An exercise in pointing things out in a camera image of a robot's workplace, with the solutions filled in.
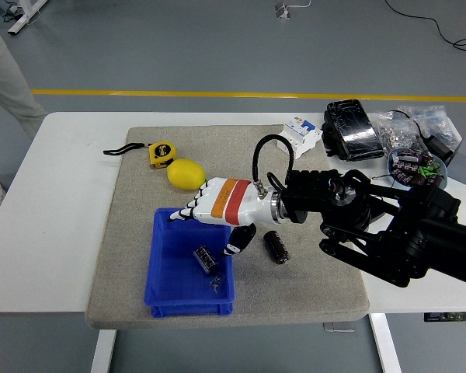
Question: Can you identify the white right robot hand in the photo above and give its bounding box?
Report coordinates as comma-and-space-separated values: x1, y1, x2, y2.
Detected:
165, 176, 276, 258

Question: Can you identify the long dark brown battery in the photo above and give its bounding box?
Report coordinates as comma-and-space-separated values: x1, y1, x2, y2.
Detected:
263, 229, 290, 266

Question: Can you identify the blue plastic box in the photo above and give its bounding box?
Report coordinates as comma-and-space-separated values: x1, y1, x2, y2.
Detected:
143, 206, 235, 319

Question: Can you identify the yellow lemon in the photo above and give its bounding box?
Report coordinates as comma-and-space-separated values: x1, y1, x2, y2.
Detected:
166, 158, 207, 191

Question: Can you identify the yellow tape measure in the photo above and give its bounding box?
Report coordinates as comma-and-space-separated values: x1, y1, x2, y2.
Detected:
103, 141, 177, 170

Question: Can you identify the grey-brown mat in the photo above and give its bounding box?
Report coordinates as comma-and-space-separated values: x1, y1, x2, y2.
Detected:
84, 124, 370, 330

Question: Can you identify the white circuit breaker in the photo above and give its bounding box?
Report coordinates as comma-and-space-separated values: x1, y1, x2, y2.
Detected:
276, 117, 322, 160

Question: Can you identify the black glossy device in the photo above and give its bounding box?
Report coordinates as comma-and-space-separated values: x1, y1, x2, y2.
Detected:
321, 98, 385, 162

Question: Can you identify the light blue bowl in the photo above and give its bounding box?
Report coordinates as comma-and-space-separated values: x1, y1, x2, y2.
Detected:
386, 147, 450, 191

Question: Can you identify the white table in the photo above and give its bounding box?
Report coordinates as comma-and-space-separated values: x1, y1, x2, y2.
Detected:
0, 111, 466, 373

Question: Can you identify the clear bag of parts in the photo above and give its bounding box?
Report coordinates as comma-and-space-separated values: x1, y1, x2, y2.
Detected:
372, 104, 463, 153

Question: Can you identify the black power adapter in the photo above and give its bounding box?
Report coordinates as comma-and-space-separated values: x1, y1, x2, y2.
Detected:
426, 134, 455, 164

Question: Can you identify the person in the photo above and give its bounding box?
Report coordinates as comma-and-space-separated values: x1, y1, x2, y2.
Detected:
0, 15, 50, 213

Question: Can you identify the table control panel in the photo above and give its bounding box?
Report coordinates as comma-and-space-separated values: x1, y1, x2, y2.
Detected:
423, 310, 466, 322

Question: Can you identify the metal bracket under table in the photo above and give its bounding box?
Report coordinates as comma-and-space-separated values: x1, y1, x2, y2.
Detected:
322, 321, 356, 333

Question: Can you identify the black floor cable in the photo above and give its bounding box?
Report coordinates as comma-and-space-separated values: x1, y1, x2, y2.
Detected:
384, 0, 466, 59

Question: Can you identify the white metal frame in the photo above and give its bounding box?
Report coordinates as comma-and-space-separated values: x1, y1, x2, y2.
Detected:
6, 0, 50, 37

